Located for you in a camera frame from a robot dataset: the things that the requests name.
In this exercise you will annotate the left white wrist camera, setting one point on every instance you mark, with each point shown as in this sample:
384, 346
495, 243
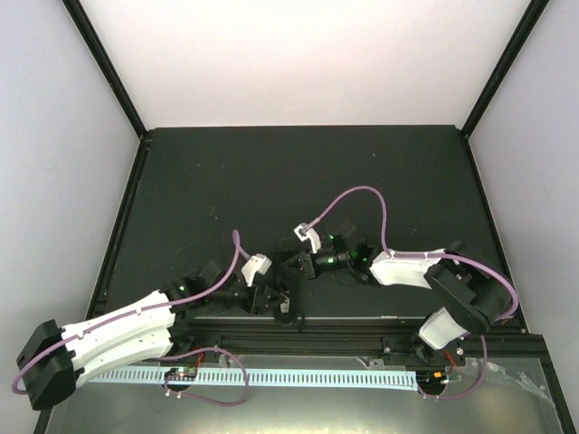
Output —
258, 264

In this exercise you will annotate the white slotted cable duct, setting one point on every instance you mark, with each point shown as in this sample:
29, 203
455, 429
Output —
261, 377

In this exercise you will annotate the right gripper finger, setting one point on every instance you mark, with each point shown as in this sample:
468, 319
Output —
295, 271
294, 260

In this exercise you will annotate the black sneaker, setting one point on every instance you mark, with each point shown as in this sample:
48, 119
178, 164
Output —
281, 250

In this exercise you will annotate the small circuit board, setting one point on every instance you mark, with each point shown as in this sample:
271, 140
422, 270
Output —
181, 374
433, 377

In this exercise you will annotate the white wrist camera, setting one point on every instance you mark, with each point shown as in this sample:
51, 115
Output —
258, 264
306, 233

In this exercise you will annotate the left black frame post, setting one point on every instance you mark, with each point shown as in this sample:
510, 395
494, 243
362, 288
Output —
100, 55

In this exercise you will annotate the black frame post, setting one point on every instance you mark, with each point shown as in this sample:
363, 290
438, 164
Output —
100, 55
516, 42

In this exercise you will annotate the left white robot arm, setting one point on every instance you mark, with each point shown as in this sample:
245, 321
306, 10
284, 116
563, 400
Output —
58, 359

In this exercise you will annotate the right black frame post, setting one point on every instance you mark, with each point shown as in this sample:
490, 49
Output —
516, 42

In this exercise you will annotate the left small circuit board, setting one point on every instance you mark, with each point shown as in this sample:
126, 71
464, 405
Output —
181, 374

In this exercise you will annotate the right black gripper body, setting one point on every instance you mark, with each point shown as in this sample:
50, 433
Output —
311, 267

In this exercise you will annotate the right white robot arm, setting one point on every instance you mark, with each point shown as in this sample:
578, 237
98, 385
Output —
473, 296

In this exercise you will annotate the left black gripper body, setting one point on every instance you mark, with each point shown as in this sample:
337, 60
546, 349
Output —
256, 300

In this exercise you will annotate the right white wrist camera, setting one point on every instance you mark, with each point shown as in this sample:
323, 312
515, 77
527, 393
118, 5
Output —
306, 233

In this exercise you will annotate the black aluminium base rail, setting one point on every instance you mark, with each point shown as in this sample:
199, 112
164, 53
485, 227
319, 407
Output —
354, 336

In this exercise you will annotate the right small circuit board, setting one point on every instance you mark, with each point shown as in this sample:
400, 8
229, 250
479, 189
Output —
433, 377

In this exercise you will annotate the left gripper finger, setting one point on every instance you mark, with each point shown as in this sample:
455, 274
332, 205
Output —
279, 308
274, 295

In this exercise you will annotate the black shoelace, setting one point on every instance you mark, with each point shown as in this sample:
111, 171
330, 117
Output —
291, 285

